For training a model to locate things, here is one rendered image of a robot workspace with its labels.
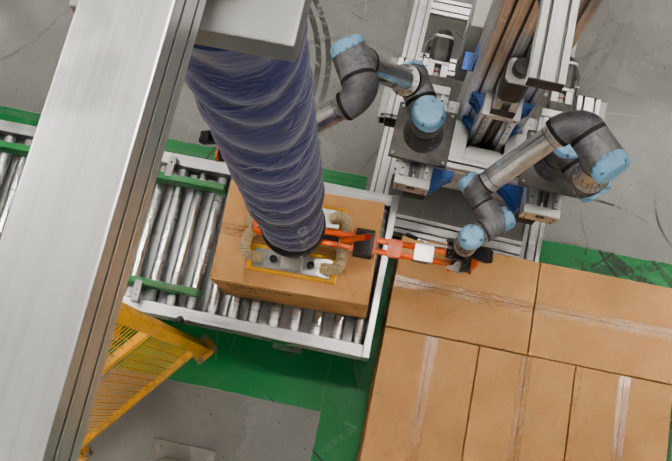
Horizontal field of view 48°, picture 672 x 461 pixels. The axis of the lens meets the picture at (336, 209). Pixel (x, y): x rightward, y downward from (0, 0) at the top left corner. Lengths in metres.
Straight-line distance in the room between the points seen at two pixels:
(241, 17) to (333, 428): 2.93
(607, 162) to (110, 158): 1.76
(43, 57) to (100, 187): 3.74
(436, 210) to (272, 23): 2.76
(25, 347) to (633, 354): 2.91
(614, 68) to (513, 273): 1.51
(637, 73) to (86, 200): 3.87
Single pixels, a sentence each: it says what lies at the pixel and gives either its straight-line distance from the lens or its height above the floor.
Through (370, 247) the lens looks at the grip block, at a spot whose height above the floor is 1.10.
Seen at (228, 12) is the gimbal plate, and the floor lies 2.87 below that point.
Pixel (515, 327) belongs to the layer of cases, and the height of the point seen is 0.54.
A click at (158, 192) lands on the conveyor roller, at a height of 0.55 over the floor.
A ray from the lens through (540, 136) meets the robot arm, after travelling 2.39.
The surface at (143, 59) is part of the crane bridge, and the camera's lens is 0.80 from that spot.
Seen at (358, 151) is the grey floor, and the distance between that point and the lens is 3.97.
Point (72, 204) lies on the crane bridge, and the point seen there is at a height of 3.05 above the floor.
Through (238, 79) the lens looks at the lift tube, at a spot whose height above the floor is 2.62.
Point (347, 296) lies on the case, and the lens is 2.83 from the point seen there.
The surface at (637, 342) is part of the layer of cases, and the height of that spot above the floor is 0.54.
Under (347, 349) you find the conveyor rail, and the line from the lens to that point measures 3.16.
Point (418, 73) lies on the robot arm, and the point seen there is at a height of 1.30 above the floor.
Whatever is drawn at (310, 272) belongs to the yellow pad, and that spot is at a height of 0.98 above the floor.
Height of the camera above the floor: 3.75
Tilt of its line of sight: 75 degrees down
